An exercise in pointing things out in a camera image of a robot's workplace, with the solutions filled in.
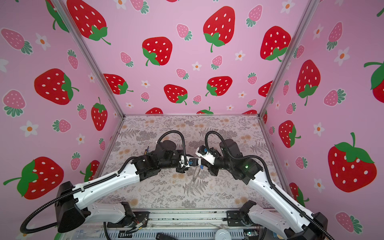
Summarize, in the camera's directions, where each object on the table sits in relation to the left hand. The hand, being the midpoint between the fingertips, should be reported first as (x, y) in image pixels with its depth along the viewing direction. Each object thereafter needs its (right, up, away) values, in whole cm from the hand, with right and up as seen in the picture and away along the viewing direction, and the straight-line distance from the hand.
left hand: (196, 156), depth 70 cm
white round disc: (+12, -34, -5) cm, 37 cm away
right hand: (+1, -2, 0) cm, 2 cm away
